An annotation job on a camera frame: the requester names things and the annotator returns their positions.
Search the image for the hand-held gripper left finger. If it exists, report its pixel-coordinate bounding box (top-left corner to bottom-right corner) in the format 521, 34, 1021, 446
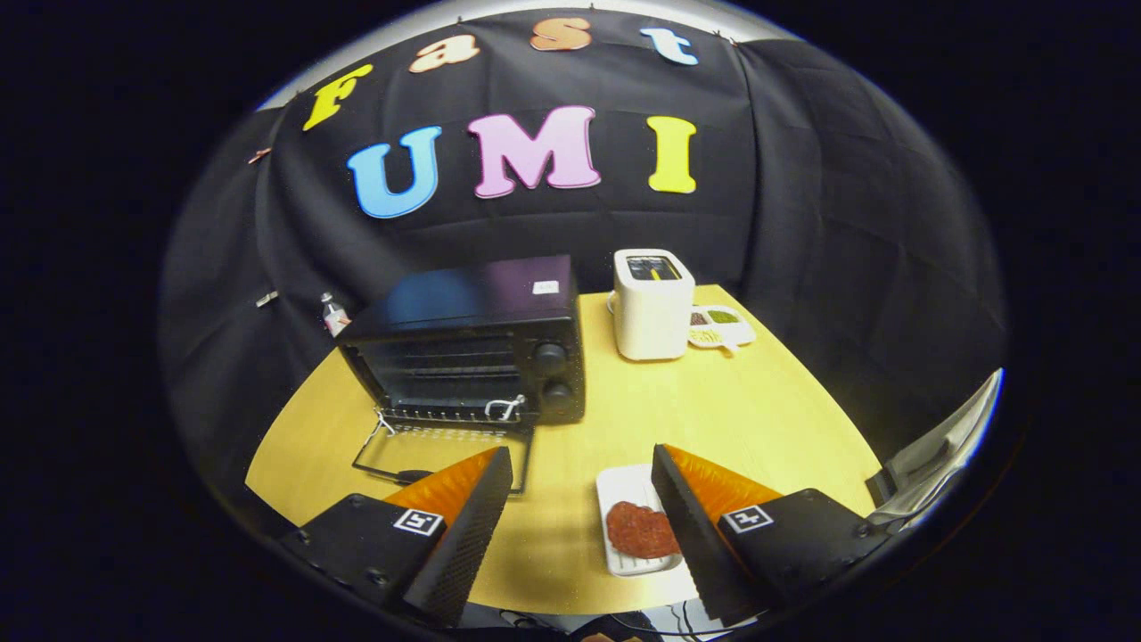
281, 446, 514, 628

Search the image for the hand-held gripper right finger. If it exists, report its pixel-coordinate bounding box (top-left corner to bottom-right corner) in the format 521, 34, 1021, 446
651, 443, 892, 628

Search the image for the red meat patty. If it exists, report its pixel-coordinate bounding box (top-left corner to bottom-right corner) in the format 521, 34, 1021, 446
606, 501, 683, 560

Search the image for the black toaster oven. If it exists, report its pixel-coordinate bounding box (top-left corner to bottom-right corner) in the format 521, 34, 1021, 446
337, 255, 587, 497

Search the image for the white toaster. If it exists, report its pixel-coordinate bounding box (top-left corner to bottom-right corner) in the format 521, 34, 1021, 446
611, 249, 696, 361

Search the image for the white rectangular plate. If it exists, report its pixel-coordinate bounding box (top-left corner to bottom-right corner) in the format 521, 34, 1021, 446
595, 464, 687, 578

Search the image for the white divided snack dish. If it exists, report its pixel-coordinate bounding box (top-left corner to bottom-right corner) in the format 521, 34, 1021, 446
686, 305, 757, 351

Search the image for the black backdrop cloth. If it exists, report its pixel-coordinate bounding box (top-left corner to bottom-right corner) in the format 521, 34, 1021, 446
160, 9, 1008, 536

